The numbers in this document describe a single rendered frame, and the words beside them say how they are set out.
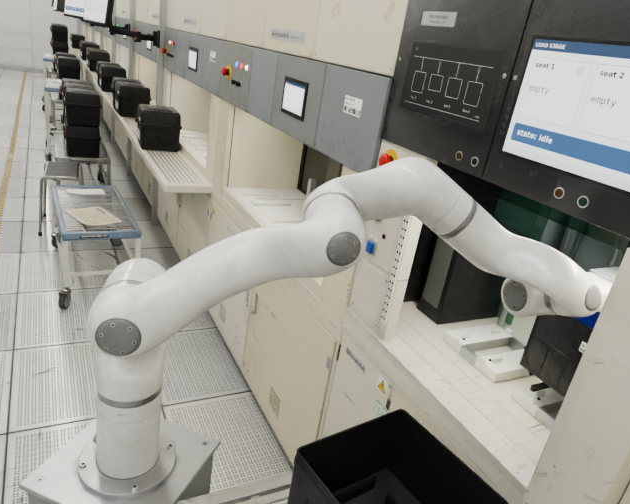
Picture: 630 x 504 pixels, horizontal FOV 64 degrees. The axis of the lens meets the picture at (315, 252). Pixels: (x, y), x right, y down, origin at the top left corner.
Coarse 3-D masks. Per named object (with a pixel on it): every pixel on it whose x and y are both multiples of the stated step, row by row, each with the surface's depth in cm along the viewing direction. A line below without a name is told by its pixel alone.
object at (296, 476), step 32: (384, 416) 104; (320, 448) 96; (352, 448) 102; (384, 448) 109; (416, 448) 105; (320, 480) 86; (352, 480) 107; (384, 480) 110; (416, 480) 106; (448, 480) 98; (480, 480) 92
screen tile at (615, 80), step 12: (600, 72) 84; (612, 72) 82; (624, 72) 80; (600, 84) 84; (612, 84) 82; (624, 84) 80; (588, 96) 86; (624, 96) 80; (588, 108) 86; (600, 108) 84; (588, 120) 86; (600, 120) 84; (612, 120) 82; (624, 120) 81; (588, 132) 86; (600, 132) 84; (612, 132) 82; (624, 132) 81
